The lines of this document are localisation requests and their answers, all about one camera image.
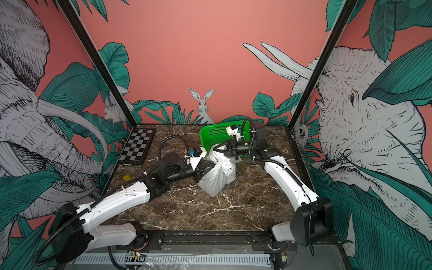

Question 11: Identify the white plastic bag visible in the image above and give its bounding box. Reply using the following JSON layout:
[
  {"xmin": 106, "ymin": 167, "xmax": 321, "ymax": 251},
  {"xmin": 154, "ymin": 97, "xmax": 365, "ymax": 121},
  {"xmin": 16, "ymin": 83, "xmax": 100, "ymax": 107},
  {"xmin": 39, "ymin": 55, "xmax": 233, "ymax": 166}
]
[{"xmin": 198, "ymin": 146, "xmax": 237, "ymax": 197}]

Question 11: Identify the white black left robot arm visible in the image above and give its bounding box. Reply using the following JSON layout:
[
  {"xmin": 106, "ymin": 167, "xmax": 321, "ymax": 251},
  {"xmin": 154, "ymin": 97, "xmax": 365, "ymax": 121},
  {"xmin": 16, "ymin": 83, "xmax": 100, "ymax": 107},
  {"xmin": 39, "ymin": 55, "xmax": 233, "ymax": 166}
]
[{"xmin": 48, "ymin": 153, "xmax": 216, "ymax": 264}]

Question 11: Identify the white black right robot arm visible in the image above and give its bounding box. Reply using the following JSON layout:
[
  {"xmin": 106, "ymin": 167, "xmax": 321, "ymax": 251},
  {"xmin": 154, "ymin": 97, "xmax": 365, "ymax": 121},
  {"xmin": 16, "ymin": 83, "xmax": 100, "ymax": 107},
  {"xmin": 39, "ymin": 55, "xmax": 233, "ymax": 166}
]
[{"xmin": 214, "ymin": 119, "xmax": 334, "ymax": 246}]

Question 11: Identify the green plastic basket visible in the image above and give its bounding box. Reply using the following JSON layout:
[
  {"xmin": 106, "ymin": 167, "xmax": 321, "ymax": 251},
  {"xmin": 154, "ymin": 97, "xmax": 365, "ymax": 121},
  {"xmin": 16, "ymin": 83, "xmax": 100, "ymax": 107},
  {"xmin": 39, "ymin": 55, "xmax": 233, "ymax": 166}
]
[{"xmin": 199, "ymin": 118, "xmax": 268, "ymax": 156}]

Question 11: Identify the black white checkerboard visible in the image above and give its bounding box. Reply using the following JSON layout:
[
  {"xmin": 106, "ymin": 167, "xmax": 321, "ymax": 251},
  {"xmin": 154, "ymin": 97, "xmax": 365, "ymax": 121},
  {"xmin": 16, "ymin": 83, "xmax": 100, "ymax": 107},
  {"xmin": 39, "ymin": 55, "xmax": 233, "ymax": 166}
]
[{"xmin": 118, "ymin": 128, "xmax": 156, "ymax": 165}]

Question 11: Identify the small yellow object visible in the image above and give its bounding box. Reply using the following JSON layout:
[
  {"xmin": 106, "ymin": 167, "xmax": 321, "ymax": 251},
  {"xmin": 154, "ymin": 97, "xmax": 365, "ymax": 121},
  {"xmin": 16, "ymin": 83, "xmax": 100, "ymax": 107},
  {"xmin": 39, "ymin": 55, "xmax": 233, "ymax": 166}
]
[{"xmin": 123, "ymin": 174, "xmax": 132, "ymax": 182}]

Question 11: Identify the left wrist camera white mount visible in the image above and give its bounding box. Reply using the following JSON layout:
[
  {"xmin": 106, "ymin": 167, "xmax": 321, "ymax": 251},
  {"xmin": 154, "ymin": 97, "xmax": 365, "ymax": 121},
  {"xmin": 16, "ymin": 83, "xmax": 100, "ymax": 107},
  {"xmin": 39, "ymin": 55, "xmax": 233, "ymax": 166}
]
[{"xmin": 184, "ymin": 147, "xmax": 207, "ymax": 171}]

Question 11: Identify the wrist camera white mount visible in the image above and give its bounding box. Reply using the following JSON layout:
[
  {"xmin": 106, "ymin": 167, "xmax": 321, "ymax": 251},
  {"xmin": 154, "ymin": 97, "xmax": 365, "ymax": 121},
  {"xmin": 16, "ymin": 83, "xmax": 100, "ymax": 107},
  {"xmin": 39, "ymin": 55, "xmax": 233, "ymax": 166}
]
[
  {"xmin": 226, "ymin": 125, "xmax": 242, "ymax": 141},
  {"xmin": 184, "ymin": 147, "xmax": 207, "ymax": 171}
]

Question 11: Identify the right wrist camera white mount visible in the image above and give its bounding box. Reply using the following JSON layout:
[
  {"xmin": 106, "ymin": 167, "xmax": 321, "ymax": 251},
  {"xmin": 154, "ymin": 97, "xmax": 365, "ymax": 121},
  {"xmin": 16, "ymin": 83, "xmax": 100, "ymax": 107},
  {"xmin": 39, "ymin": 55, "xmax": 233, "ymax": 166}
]
[{"xmin": 226, "ymin": 125, "xmax": 242, "ymax": 141}]

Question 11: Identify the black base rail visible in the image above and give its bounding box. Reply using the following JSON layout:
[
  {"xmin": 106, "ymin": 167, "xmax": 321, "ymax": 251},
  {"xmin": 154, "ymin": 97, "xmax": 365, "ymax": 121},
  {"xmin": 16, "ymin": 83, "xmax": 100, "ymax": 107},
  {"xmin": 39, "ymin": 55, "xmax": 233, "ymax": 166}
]
[{"xmin": 84, "ymin": 230, "xmax": 338, "ymax": 252}]

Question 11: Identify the left black frame post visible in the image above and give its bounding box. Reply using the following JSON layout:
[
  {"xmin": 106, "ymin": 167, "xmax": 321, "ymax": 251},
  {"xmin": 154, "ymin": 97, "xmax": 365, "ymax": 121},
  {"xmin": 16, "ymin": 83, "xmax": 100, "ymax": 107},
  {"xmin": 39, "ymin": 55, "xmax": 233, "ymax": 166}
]
[{"xmin": 56, "ymin": 0, "xmax": 137, "ymax": 128}]

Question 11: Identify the black frame post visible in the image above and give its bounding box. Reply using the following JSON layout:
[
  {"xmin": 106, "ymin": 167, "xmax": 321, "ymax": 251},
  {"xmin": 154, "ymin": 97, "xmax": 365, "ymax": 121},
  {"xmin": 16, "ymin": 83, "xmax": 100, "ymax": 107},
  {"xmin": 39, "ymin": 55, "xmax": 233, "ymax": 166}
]
[
  {"xmin": 288, "ymin": 0, "xmax": 357, "ymax": 130},
  {"xmin": 56, "ymin": 0, "xmax": 137, "ymax": 128}
]

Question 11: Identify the white slotted cable duct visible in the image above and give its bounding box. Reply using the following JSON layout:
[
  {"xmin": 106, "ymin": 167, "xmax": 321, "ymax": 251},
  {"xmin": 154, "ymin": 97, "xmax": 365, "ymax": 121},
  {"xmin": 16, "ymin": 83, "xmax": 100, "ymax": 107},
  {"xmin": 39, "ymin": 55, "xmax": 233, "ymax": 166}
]
[{"xmin": 73, "ymin": 252, "xmax": 272, "ymax": 267}]

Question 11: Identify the right black frame post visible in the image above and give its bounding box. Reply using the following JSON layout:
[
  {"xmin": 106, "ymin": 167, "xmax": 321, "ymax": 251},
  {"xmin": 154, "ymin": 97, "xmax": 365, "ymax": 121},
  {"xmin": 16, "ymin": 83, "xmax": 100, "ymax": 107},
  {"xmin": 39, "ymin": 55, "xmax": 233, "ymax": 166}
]
[{"xmin": 288, "ymin": 0, "xmax": 357, "ymax": 130}]

